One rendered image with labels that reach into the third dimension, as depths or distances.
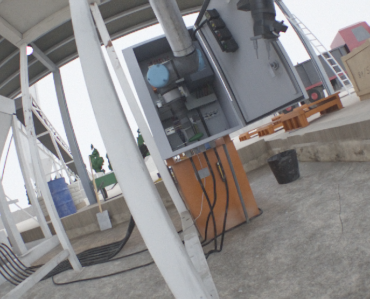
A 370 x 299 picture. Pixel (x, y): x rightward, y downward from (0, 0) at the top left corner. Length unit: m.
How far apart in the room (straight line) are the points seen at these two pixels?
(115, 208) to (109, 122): 2.98
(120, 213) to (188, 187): 2.17
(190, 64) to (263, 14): 0.35
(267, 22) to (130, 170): 0.53
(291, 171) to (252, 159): 1.45
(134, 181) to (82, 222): 3.34
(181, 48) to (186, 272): 0.70
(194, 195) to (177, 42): 1.01
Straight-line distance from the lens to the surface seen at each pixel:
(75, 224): 3.84
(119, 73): 1.70
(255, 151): 3.39
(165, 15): 0.73
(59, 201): 4.81
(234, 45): 0.85
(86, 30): 0.72
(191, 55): 0.79
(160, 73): 0.80
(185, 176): 1.39
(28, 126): 2.05
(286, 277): 0.93
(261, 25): 0.60
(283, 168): 1.99
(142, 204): 0.44
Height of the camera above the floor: 0.63
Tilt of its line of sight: 2 degrees up
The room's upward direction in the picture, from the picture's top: 22 degrees counter-clockwise
